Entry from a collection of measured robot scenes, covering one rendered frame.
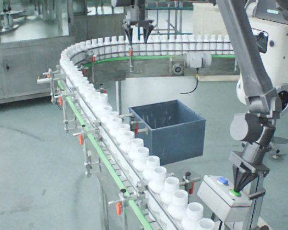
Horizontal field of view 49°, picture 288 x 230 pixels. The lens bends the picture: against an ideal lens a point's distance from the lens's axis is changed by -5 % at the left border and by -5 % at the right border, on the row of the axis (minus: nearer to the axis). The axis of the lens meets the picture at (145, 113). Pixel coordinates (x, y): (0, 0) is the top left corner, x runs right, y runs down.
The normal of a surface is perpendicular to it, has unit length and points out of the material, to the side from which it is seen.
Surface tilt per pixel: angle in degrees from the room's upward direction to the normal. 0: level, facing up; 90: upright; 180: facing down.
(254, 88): 98
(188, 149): 90
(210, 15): 90
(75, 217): 0
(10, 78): 90
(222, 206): 70
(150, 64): 90
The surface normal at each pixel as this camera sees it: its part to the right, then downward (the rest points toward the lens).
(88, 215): 0.00, -0.91
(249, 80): -0.75, 0.40
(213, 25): 0.10, 0.40
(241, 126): -0.82, -0.13
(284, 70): 0.39, 0.54
